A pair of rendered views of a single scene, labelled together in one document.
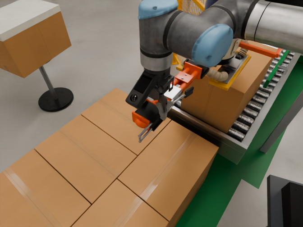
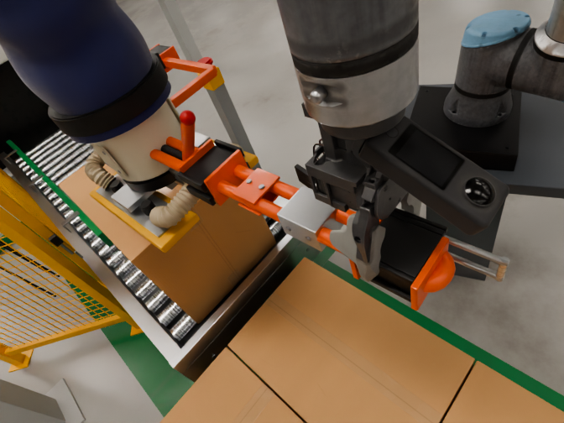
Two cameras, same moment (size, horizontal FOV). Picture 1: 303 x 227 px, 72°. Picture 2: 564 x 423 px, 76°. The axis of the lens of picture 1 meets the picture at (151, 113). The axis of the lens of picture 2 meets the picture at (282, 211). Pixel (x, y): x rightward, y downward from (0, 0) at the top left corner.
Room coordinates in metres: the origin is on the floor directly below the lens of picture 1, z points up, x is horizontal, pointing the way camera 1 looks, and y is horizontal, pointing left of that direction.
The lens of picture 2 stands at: (0.50, 0.25, 1.60)
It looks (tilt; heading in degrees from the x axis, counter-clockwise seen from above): 46 degrees down; 292
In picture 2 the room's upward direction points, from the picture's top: 24 degrees counter-clockwise
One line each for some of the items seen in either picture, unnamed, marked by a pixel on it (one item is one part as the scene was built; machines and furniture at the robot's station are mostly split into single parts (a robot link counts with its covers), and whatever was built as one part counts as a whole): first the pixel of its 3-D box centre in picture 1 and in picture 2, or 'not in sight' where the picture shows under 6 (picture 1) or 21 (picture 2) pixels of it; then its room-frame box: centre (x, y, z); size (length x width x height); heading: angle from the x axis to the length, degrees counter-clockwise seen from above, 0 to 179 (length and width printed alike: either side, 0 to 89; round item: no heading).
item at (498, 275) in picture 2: (168, 111); (380, 211); (0.50, -0.06, 1.22); 0.31 x 0.03 x 0.05; 144
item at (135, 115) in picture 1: (147, 114); (398, 258); (0.49, 0.01, 1.22); 0.08 x 0.07 x 0.05; 144
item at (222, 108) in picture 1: (226, 80); (169, 214); (1.24, -0.57, 0.75); 0.60 x 0.40 x 0.40; 141
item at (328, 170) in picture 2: (157, 78); (361, 153); (0.51, -0.02, 1.37); 0.09 x 0.08 x 0.12; 142
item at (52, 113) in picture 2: not in sight; (110, 91); (0.96, -0.35, 1.34); 0.23 x 0.23 x 0.04
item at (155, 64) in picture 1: (155, 56); (354, 77); (0.50, -0.01, 1.45); 0.10 x 0.09 x 0.05; 52
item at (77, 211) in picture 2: not in sight; (42, 185); (2.31, -1.09, 0.60); 1.60 x 0.11 x 0.09; 142
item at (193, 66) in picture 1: (196, 66); (215, 171); (0.76, -0.20, 1.22); 0.10 x 0.08 x 0.06; 54
